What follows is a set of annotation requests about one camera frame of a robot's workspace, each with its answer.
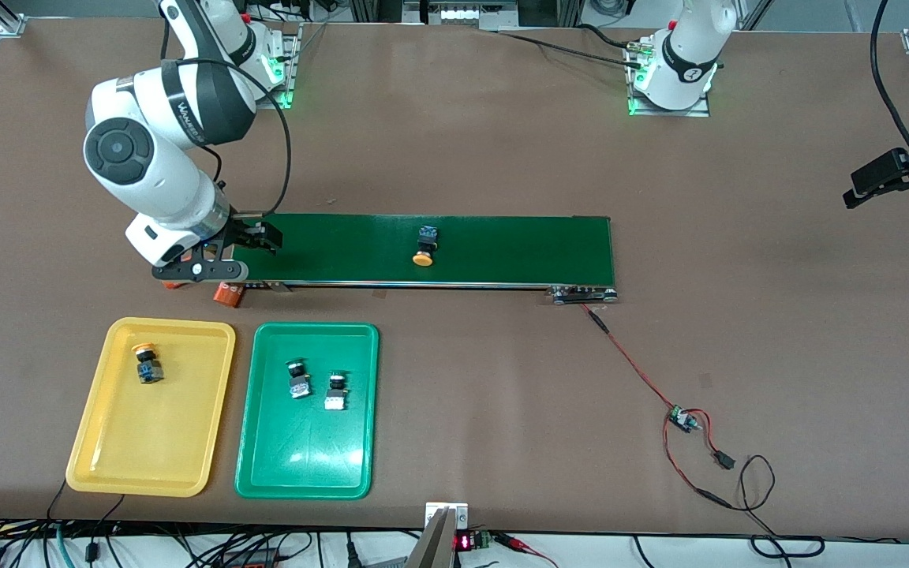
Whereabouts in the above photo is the thin black cable loop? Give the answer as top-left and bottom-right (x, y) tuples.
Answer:
(737, 455), (826, 558)

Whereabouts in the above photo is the black base power cable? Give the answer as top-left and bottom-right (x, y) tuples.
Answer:
(494, 24), (649, 68)

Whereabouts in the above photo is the yellow capped push button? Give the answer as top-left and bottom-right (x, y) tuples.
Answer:
(412, 226), (439, 267)
(131, 342), (165, 385)

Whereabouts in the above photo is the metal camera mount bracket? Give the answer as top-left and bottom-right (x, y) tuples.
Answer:
(406, 503), (469, 568)

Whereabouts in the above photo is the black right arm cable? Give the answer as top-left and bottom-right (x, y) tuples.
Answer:
(159, 0), (293, 218)

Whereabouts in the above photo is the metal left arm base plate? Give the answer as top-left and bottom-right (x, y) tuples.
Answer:
(627, 38), (712, 118)

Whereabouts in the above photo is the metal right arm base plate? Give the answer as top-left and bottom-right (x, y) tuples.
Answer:
(253, 22), (300, 110)

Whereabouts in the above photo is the yellow plastic tray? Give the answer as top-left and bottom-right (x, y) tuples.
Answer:
(65, 317), (237, 498)

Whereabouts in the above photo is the black cable with inline box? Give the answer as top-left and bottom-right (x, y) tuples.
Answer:
(88, 493), (125, 562)

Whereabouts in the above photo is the red clip test lead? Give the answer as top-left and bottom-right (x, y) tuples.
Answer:
(494, 532), (558, 568)

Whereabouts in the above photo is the grey control box with lights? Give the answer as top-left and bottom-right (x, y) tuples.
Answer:
(403, 0), (520, 31)

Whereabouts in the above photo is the green belt conveyor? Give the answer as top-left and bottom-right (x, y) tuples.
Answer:
(226, 211), (619, 305)

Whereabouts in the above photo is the green plastic tray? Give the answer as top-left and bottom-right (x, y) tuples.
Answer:
(234, 322), (380, 500)

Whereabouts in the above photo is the red and black wire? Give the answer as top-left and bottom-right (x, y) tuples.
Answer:
(581, 304), (776, 514)

